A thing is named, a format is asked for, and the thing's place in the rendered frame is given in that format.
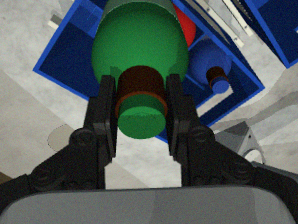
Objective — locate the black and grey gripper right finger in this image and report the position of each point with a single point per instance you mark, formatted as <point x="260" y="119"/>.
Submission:
<point x="210" y="162"/>

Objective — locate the blue crate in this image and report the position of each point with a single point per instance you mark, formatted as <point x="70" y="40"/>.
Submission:
<point x="281" y="17"/>
<point x="68" y="63"/>

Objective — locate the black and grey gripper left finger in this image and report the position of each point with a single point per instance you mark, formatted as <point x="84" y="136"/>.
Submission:
<point x="81" y="164"/>

